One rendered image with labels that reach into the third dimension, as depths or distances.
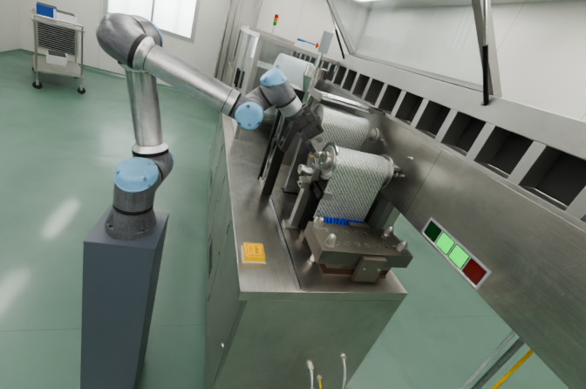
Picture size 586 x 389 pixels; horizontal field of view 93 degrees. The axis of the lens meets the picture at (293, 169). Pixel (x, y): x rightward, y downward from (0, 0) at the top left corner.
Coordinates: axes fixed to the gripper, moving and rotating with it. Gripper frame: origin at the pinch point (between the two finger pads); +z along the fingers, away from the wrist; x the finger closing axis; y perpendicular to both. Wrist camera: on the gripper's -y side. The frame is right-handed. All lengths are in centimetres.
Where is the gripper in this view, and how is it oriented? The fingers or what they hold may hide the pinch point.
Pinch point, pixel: (316, 155)
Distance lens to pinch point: 107.6
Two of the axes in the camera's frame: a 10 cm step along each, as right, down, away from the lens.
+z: 5.1, 6.8, 5.2
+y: 8.2, -5.6, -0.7
